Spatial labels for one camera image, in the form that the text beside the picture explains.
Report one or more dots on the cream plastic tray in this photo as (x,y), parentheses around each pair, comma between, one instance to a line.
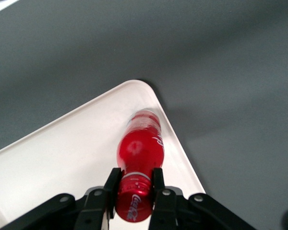
(62,155)

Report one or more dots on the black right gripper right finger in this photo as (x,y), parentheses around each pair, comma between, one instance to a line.
(165,208)

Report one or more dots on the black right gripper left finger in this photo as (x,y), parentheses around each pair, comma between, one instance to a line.
(93,206)

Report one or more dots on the red coke bottle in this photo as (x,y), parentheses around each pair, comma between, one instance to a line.
(140,148)

